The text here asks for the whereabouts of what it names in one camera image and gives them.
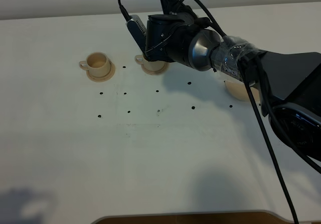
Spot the black right camera cable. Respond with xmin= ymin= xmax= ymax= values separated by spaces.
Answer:
xmin=117 ymin=0 xmax=300 ymax=224

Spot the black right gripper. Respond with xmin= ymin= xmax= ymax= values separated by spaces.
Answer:
xmin=144 ymin=0 xmax=198 ymax=62

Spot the beige teacup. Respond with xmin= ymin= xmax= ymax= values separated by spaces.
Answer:
xmin=135 ymin=55 xmax=165 ymax=72
xmin=79 ymin=52 xmax=111 ymax=78

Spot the right beige cup saucer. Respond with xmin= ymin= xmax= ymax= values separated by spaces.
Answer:
xmin=141 ymin=61 xmax=169 ymax=75

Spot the beige teapot saucer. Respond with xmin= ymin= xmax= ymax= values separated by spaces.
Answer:
xmin=224 ymin=80 xmax=250 ymax=102

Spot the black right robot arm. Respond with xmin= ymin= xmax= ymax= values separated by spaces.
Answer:
xmin=144 ymin=0 xmax=320 ymax=170

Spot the right beige teacup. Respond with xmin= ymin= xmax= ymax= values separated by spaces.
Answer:
xmin=135 ymin=55 xmax=165 ymax=72

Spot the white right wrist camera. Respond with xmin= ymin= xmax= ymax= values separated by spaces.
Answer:
xmin=126 ymin=15 xmax=146 ymax=54

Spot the left beige cup saucer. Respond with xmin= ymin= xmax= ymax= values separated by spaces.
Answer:
xmin=86 ymin=62 xmax=116 ymax=82

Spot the left beige teacup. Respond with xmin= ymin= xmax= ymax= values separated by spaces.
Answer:
xmin=79 ymin=52 xmax=111 ymax=78

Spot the beige cup saucer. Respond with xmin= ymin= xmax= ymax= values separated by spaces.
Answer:
xmin=141 ymin=61 xmax=169 ymax=75
xmin=86 ymin=62 xmax=116 ymax=82

